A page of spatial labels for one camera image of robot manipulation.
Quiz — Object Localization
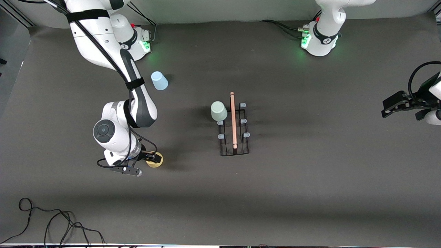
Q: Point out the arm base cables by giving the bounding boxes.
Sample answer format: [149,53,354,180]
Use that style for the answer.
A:
[129,3,157,44]
[260,10,322,38]

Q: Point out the yellow plastic cup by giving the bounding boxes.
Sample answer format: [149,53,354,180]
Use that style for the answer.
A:
[145,152,164,168]

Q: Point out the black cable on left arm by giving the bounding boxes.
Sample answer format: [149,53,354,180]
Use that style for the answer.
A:
[408,61,441,104]

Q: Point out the black wire cup holder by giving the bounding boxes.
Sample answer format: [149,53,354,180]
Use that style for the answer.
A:
[217,92,250,157]

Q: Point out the grey table mat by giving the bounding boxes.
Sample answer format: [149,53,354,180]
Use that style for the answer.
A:
[0,13,441,246]

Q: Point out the light blue plastic cup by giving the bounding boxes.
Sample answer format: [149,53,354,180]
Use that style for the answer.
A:
[151,71,169,91]

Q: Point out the pale green plastic cup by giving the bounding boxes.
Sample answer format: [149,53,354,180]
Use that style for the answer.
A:
[211,101,228,122]

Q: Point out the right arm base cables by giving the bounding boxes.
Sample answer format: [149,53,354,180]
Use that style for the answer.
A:
[129,3,157,44]

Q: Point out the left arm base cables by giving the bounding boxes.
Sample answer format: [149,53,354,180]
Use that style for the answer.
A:
[260,10,322,38]

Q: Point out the loose black cable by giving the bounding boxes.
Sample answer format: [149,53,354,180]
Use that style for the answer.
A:
[0,198,106,247]

